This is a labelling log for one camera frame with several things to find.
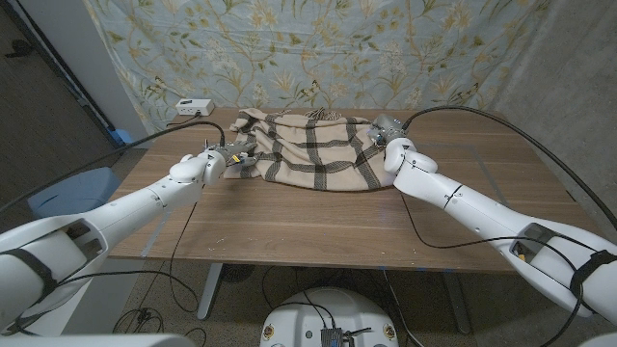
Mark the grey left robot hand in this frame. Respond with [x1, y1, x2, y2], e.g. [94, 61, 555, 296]
[204, 140, 259, 169]

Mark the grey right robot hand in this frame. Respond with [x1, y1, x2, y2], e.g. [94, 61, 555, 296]
[366, 113, 411, 147]

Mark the beige plaid scarf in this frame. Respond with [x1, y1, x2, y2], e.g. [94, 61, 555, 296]
[224, 107, 404, 192]

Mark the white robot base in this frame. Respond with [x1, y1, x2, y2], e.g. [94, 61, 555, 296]
[259, 286, 400, 347]

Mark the white power strip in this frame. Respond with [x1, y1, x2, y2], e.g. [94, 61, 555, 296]
[174, 98, 216, 118]

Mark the floral printed backdrop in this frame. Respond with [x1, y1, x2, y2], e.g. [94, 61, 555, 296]
[81, 0, 553, 141]

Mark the black round fan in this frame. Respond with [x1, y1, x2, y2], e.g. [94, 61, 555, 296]
[220, 263, 256, 284]

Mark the white table leg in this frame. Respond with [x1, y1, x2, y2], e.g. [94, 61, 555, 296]
[196, 262, 225, 321]

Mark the blue-grey stool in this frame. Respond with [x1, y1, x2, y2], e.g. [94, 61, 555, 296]
[27, 167, 122, 221]

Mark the grey table leg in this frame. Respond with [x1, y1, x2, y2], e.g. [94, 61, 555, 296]
[442, 272, 472, 335]

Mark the black box on base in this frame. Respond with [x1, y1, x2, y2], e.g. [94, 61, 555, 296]
[320, 327, 372, 347]

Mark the black power strip cable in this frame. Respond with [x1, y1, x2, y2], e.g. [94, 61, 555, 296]
[166, 113, 201, 128]

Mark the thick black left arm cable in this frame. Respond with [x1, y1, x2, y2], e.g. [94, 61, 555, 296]
[0, 120, 227, 213]

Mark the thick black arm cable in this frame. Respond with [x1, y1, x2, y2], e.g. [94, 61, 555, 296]
[403, 105, 617, 231]
[0, 120, 227, 213]

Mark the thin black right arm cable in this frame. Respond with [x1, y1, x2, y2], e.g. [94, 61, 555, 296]
[399, 192, 599, 347]

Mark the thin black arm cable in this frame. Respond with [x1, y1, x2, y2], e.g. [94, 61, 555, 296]
[2, 201, 200, 336]
[399, 192, 599, 347]

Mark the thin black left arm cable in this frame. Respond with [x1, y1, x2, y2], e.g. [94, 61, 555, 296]
[2, 201, 200, 336]

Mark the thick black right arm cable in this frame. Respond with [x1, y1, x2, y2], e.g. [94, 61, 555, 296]
[403, 105, 617, 231]

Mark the coiled black floor cable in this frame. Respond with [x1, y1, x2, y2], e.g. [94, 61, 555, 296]
[113, 307, 165, 334]

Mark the black door handle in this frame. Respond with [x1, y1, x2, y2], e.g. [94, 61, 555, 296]
[4, 39, 35, 59]

